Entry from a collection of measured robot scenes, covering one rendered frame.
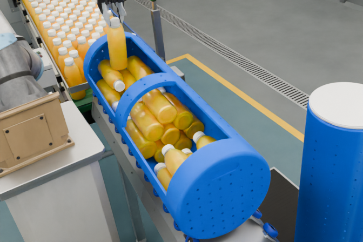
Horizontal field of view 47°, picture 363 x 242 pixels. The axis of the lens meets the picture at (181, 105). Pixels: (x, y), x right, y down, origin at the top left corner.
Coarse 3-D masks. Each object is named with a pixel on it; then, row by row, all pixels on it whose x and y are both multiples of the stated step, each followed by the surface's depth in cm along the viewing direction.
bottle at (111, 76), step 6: (102, 60) 168; (108, 60) 168; (102, 66) 165; (108, 66) 163; (102, 72) 164; (108, 72) 160; (114, 72) 159; (108, 78) 159; (114, 78) 157; (120, 78) 158; (108, 84) 159; (114, 84) 157
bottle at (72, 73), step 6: (66, 66) 182; (72, 66) 181; (66, 72) 182; (72, 72) 182; (78, 72) 184; (66, 78) 184; (72, 78) 183; (78, 78) 184; (72, 84) 184; (78, 84) 185; (84, 90) 190; (72, 96) 189; (78, 96) 188; (84, 96) 190
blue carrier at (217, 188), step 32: (128, 32) 168; (96, 64) 169; (160, 64) 144; (128, 96) 132; (192, 96) 126; (224, 128) 112; (192, 160) 102; (224, 160) 100; (256, 160) 106; (160, 192) 110; (192, 192) 101; (224, 192) 106; (256, 192) 112; (192, 224) 107; (224, 224) 113
